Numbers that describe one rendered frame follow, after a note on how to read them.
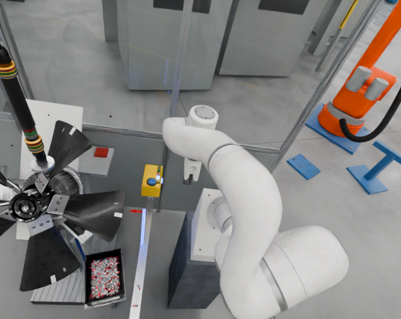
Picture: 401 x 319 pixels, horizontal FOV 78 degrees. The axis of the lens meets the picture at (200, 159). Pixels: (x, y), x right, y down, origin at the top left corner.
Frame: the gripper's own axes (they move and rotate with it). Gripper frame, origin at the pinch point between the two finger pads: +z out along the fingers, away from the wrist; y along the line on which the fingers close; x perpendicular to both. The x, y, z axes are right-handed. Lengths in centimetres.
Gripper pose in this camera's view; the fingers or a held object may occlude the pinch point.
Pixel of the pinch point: (187, 180)
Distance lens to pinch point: 93.0
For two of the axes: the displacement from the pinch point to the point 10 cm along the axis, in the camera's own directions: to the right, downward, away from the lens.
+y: -0.4, -7.4, 6.7
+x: -9.8, -1.0, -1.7
